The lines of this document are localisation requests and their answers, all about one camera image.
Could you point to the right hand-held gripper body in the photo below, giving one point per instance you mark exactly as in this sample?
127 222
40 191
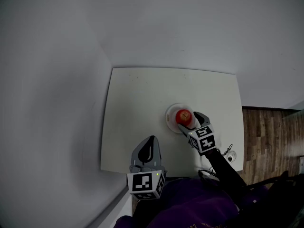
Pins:
204 140

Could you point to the white box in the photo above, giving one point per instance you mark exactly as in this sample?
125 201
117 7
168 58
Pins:
301 164

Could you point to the person's purple top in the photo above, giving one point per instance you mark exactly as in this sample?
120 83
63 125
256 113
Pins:
190 205

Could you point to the white table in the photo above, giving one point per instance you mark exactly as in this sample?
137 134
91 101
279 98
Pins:
133 108

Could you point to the round metal table grommet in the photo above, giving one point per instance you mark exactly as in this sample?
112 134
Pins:
231 157

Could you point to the white small plate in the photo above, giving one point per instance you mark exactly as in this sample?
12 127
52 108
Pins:
171 125

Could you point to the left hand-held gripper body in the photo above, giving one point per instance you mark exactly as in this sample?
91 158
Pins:
142 183

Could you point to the person's right forearm black sleeve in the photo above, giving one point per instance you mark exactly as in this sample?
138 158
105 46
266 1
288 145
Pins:
223 172

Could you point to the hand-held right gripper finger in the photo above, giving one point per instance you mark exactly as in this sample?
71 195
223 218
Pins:
186 130
203 121

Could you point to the black shoulder bag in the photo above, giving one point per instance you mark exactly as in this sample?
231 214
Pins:
280 205

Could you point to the frosted glass panel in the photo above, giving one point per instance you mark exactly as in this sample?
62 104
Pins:
295 111

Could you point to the red apple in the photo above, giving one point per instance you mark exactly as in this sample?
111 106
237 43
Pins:
183 116

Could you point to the person's left forearm black sleeve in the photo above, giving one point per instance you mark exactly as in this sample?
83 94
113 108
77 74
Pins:
145 212

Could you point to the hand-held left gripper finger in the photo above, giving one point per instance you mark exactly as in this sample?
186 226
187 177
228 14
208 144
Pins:
157 157
135 157

